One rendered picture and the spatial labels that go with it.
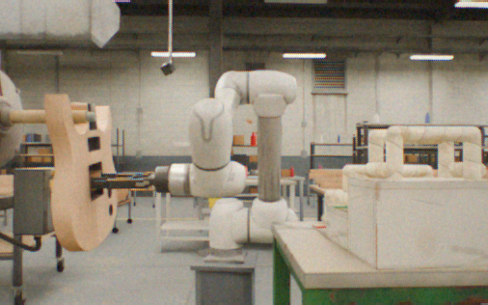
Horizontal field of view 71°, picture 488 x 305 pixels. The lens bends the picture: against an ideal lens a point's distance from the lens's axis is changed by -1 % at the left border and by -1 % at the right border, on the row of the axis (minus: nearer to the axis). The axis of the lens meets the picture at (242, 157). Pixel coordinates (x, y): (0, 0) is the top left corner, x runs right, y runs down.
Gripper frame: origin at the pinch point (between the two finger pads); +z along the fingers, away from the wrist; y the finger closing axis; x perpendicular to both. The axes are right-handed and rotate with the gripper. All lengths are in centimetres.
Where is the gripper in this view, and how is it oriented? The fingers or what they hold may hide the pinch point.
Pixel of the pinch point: (97, 180)
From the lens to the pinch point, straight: 105.8
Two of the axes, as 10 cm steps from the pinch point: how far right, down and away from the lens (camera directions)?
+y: -0.3, -1.0, 9.9
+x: -0.1, -9.9, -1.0
